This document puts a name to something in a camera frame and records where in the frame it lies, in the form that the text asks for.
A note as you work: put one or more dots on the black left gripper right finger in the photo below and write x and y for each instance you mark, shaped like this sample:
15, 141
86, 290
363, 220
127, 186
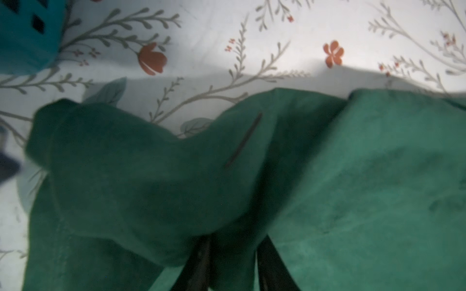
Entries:
272, 272

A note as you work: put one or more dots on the green t-shirt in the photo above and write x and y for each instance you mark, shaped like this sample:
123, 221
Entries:
360, 194

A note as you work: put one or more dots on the teal plastic laundry basket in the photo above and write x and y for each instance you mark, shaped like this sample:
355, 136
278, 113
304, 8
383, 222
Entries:
30, 35

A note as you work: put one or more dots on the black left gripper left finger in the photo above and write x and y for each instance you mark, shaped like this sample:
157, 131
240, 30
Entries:
195, 275

